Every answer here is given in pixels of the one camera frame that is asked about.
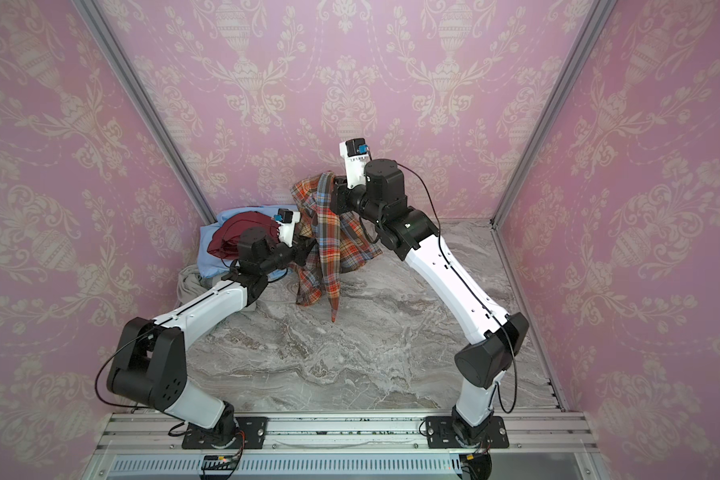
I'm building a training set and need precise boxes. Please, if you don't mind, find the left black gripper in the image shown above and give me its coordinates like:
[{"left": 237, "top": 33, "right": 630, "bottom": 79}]
[{"left": 256, "top": 231, "right": 320, "bottom": 277}]

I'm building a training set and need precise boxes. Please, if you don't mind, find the plaid red orange cloth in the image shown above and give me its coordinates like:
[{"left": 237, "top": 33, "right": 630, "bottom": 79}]
[{"left": 291, "top": 171, "right": 382, "bottom": 321}]

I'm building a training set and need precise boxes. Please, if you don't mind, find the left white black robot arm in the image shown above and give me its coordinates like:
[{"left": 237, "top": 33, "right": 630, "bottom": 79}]
[{"left": 106, "top": 227, "right": 317, "bottom": 448}]

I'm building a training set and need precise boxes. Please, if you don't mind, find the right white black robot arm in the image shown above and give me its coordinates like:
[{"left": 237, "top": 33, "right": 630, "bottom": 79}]
[{"left": 331, "top": 155, "right": 529, "bottom": 447}]

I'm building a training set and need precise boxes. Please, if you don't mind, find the maroon cloth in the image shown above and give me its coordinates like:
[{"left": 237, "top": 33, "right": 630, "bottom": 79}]
[{"left": 206, "top": 211, "right": 278, "bottom": 260}]

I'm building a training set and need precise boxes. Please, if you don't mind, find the grey beige cloth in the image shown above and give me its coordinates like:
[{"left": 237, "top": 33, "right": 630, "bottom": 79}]
[{"left": 177, "top": 264, "right": 246, "bottom": 314}]

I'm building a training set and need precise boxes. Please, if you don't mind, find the light blue shirt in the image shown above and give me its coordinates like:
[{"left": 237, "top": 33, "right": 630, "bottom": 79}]
[{"left": 196, "top": 204, "right": 301, "bottom": 281}]

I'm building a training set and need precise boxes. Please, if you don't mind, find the black round connector right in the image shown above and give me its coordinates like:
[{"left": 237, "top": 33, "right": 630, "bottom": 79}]
[{"left": 459, "top": 452, "right": 493, "bottom": 480}]

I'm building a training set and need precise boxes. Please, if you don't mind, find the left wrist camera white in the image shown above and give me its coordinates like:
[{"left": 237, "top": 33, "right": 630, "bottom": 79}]
[{"left": 273, "top": 208, "right": 301, "bottom": 247}]

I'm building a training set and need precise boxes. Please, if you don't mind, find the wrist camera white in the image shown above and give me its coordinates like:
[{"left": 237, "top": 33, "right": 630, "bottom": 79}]
[
  {"left": 339, "top": 138, "right": 371, "bottom": 189},
  {"left": 273, "top": 208, "right": 301, "bottom": 247}
]

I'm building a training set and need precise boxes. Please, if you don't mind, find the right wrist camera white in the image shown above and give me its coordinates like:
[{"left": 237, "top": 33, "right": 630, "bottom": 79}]
[{"left": 339, "top": 138, "right": 371, "bottom": 189}]

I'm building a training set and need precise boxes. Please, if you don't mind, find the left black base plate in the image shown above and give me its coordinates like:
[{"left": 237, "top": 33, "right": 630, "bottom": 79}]
[{"left": 181, "top": 415, "right": 269, "bottom": 450}]

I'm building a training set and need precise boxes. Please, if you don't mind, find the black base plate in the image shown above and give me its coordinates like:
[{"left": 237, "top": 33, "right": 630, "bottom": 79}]
[
  {"left": 181, "top": 415, "right": 269, "bottom": 450},
  {"left": 422, "top": 416, "right": 509, "bottom": 450}
]

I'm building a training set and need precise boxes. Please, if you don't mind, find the small electronics board with wires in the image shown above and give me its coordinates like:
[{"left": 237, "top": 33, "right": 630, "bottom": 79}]
[{"left": 199, "top": 455, "right": 241, "bottom": 480}]

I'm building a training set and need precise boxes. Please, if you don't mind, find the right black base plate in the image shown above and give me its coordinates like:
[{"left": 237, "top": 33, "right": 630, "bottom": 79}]
[{"left": 422, "top": 416, "right": 509, "bottom": 450}]

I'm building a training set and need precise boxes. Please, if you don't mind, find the white vented cable duct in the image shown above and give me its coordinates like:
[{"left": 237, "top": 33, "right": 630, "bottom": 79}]
[{"left": 90, "top": 453, "right": 461, "bottom": 479}]

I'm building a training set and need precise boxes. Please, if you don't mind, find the aluminium front rail frame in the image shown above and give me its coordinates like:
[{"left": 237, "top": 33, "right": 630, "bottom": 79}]
[{"left": 83, "top": 409, "right": 609, "bottom": 479}]

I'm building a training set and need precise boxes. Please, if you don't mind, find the right corner aluminium post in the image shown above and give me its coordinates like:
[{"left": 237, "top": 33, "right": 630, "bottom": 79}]
[{"left": 492, "top": 0, "right": 617, "bottom": 231}]

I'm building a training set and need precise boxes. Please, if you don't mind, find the corner aluminium post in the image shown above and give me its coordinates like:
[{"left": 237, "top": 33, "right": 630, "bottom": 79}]
[
  {"left": 72, "top": 0, "right": 216, "bottom": 224},
  {"left": 492, "top": 0, "right": 617, "bottom": 231}
]

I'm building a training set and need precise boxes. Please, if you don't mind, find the left corner aluminium post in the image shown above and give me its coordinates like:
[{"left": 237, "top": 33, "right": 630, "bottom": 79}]
[{"left": 72, "top": 0, "right": 216, "bottom": 224}]

